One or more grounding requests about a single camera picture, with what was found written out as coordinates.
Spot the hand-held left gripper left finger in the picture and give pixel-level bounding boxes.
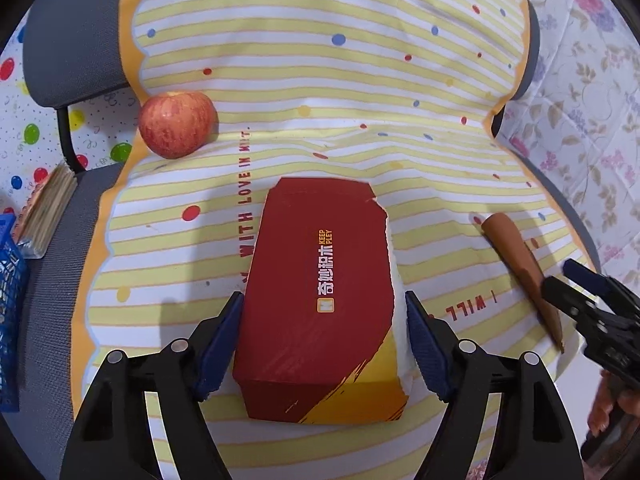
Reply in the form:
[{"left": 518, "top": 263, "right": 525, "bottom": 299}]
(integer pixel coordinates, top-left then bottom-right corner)
[{"left": 60, "top": 290, "right": 246, "bottom": 480}]

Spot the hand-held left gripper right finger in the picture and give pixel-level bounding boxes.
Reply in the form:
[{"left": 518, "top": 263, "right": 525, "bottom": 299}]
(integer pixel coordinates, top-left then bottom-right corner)
[{"left": 404, "top": 290, "right": 583, "bottom": 480}]

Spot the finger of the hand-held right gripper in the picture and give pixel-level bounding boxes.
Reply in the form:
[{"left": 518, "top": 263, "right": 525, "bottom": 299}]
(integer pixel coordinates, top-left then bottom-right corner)
[
  {"left": 563, "top": 259, "right": 640, "bottom": 317},
  {"left": 542, "top": 276, "right": 618, "bottom": 333}
]

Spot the brown cone wrapper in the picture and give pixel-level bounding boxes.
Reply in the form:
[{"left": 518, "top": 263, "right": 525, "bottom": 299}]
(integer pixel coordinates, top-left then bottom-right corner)
[{"left": 481, "top": 212, "right": 566, "bottom": 354}]

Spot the red cardboard box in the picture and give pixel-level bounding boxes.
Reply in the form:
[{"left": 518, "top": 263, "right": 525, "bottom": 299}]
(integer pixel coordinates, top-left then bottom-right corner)
[{"left": 232, "top": 176, "right": 410, "bottom": 426}]

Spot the person's right hand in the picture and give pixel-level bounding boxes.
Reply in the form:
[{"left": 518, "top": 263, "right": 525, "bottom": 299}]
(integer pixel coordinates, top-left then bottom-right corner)
[{"left": 587, "top": 372, "right": 640, "bottom": 442}]

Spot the blue plastic basket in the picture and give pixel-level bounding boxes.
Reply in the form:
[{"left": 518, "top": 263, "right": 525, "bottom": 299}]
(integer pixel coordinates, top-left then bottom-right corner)
[{"left": 0, "top": 212, "right": 28, "bottom": 408}]

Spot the brown paper bundle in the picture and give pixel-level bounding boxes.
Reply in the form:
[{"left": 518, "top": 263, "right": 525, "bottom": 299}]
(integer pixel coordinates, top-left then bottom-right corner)
[{"left": 15, "top": 162, "right": 79, "bottom": 259}]

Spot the red apple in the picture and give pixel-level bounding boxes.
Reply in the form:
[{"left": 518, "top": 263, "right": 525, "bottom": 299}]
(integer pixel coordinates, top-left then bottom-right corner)
[{"left": 138, "top": 91, "right": 219, "bottom": 160}]

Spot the yellow striped cloth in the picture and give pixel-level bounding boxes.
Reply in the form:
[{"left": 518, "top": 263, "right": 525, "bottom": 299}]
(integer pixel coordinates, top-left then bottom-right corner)
[{"left": 70, "top": 0, "right": 601, "bottom": 480}]

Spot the grey office chair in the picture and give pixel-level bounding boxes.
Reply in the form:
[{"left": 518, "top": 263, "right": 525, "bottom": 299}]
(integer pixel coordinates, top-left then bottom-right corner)
[{"left": 17, "top": 0, "right": 601, "bottom": 480}]

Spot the floral wall sheet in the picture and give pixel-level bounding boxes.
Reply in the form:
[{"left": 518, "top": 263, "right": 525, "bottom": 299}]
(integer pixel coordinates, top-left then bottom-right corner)
[{"left": 492, "top": 0, "right": 640, "bottom": 281}]

